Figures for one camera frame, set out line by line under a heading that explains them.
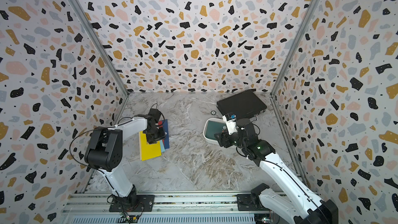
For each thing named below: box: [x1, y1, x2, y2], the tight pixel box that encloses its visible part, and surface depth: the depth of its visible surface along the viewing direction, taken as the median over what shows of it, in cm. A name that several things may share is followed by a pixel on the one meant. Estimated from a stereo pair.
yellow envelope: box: [138, 130, 162, 162], surface depth 92 cm
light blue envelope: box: [159, 139, 166, 153], surface depth 94 cm
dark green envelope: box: [205, 120, 226, 140], surface depth 99 cm
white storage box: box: [203, 117, 226, 145], surface depth 99 cm
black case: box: [216, 89, 267, 119], surface depth 112 cm
